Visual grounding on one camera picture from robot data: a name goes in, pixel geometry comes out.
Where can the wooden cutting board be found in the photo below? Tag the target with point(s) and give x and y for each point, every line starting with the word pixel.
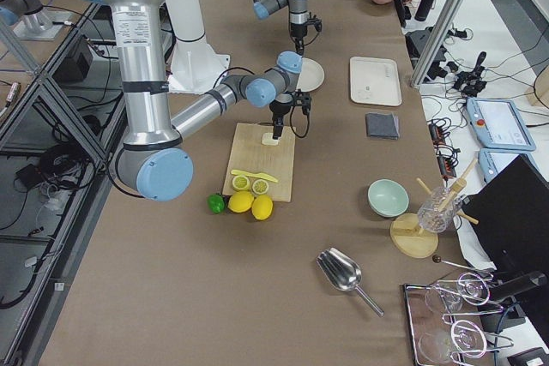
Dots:
pixel 248 153

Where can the lower teach pendant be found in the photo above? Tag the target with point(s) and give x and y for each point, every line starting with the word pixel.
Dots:
pixel 492 161

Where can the lower whole lemon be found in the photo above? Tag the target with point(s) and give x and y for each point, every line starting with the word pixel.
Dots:
pixel 241 201

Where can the beige round plate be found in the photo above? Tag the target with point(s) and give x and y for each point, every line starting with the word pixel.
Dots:
pixel 311 76

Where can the clear glass cup on rack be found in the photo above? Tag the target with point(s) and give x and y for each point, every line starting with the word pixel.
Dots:
pixel 432 217

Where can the whole lemon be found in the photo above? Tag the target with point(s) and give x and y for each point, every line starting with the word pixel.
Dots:
pixel 262 207
pixel 241 201

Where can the metal tray with glasses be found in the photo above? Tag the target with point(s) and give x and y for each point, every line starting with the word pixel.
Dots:
pixel 444 321

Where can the black monitor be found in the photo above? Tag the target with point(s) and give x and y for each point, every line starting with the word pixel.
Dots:
pixel 512 210

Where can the upper teach pendant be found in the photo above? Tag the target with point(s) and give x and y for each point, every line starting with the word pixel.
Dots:
pixel 498 124

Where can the wooden cup rack stand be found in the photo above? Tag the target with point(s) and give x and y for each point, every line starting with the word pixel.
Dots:
pixel 416 234

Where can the grey folded cloth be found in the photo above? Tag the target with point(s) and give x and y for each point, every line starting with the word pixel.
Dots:
pixel 382 125

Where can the yellow plastic knife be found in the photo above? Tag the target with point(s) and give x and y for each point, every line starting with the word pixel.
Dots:
pixel 259 175

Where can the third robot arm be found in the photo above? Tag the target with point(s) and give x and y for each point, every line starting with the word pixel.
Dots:
pixel 32 21

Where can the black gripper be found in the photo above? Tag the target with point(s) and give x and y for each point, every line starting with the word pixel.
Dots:
pixel 279 109
pixel 298 31

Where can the upper lemon half slice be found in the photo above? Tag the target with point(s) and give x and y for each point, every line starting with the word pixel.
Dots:
pixel 260 187

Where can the lower lemon half slice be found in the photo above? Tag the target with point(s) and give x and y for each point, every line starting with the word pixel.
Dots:
pixel 241 183

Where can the upper whole lemon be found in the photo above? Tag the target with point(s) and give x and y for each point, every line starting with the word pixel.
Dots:
pixel 262 207

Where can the aluminium frame post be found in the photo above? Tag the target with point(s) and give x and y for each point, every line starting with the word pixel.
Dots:
pixel 434 42

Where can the green lime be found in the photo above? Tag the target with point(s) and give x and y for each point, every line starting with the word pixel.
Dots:
pixel 217 203

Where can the mint green bowl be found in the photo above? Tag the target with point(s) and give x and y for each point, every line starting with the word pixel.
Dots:
pixel 387 198

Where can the metal scoop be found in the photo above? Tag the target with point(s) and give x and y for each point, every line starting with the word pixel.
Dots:
pixel 344 274

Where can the white rabbit tray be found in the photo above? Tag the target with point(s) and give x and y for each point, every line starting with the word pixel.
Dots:
pixel 374 81

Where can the teach pendant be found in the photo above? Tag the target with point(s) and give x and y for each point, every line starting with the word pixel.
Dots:
pixel 492 161
pixel 498 124

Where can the lemon half slice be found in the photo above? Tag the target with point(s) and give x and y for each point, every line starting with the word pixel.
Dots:
pixel 241 183
pixel 260 187

